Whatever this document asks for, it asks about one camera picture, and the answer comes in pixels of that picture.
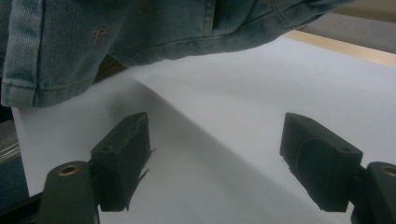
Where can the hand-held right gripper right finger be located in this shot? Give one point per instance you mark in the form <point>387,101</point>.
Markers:
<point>320,165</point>

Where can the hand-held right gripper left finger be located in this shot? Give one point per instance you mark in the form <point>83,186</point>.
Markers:
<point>120,161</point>

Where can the dark brown wicker basket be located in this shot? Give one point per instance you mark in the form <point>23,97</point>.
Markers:
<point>106,69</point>

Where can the blue denim jeans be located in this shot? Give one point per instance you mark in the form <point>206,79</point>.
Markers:
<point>124,31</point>

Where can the beige wooden cabinet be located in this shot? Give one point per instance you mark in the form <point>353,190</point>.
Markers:
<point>367,9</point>

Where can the metal rail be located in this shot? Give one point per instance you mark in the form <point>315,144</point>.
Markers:
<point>8,152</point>

